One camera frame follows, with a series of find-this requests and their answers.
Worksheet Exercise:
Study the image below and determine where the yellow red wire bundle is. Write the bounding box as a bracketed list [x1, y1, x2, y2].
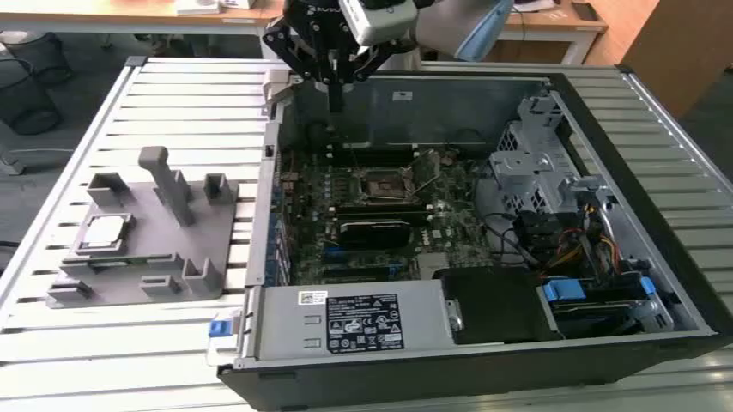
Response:
[536, 203, 624, 274]

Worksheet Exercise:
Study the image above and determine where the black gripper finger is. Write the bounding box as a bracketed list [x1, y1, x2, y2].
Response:
[336, 40, 403, 113]
[261, 15, 338, 113]

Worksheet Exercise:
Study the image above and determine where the black RAM slot bank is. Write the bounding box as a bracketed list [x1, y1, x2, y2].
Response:
[333, 202, 431, 223]
[328, 143, 423, 169]

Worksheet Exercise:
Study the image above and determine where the metal CPU socket cover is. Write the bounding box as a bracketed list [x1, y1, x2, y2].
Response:
[407, 148, 443, 192]

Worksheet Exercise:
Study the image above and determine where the black graphics card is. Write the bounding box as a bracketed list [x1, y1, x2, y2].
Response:
[336, 218, 412, 251]

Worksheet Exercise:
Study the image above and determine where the black open PC case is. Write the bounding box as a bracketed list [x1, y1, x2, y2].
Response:
[214, 64, 727, 412]

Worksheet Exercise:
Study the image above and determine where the grey plastic parts rack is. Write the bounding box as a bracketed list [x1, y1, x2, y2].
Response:
[43, 145, 240, 311]

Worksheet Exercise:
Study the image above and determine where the brown wooden cabinet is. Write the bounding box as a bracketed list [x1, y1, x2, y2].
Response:
[583, 0, 733, 119]

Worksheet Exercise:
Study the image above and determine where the grey power supply black label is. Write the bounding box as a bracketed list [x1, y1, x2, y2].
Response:
[242, 285, 459, 360]

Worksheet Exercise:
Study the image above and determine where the green RAM stick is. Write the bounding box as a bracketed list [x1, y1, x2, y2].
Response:
[59, 253, 173, 265]

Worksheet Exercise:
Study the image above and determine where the blue disk carrier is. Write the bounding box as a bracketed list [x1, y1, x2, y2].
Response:
[540, 276, 656, 310]

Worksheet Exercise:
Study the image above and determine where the silver metal drive cage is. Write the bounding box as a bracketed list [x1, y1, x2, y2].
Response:
[488, 96, 607, 215]

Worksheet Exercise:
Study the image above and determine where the black mesh waste bin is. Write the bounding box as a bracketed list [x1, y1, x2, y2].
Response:
[0, 32, 74, 87]
[0, 58, 61, 136]

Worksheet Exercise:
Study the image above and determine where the grey case release latch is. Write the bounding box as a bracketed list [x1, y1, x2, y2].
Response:
[261, 70, 293, 118]

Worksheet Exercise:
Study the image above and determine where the black CPU socket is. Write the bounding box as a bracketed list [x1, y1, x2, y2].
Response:
[355, 167, 415, 205]

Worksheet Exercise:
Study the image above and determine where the white furniture foot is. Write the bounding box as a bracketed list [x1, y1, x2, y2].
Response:
[0, 141, 27, 176]

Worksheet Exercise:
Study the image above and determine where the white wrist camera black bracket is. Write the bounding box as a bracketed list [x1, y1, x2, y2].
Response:
[341, 0, 417, 46]

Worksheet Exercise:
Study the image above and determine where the silver green CPU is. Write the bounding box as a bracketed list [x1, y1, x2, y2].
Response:
[78, 215, 128, 251]

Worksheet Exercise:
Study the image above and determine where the green motherboard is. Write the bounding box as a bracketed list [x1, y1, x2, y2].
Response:
[273, 148, 493, 287]

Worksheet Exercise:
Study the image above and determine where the silver finned heatsink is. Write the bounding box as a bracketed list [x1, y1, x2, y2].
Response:
[415, 252, 448, 279]

